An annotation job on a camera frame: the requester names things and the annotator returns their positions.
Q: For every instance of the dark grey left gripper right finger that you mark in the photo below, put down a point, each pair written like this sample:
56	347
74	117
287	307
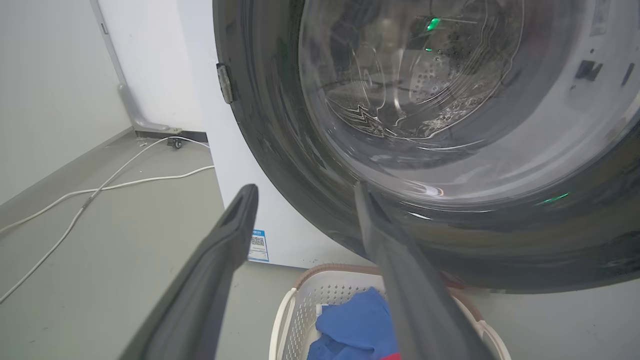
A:
415	295

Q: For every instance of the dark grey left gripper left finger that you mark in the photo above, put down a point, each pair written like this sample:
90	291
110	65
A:
200	295

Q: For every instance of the white front-load washing machine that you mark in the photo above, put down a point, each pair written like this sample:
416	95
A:
500	210

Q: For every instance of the white washing machine body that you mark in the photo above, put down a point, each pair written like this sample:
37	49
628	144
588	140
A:
280	220

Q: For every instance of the blue garment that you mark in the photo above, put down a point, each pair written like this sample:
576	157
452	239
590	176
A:
357	325

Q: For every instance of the red garment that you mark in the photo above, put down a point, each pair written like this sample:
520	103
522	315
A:
391	357

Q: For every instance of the blue white QR sticker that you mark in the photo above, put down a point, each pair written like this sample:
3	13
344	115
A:
258	246

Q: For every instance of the white plastic laundry basket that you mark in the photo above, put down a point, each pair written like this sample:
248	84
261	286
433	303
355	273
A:
325	295

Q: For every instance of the grey metal stand leg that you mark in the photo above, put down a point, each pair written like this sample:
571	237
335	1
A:
127	95

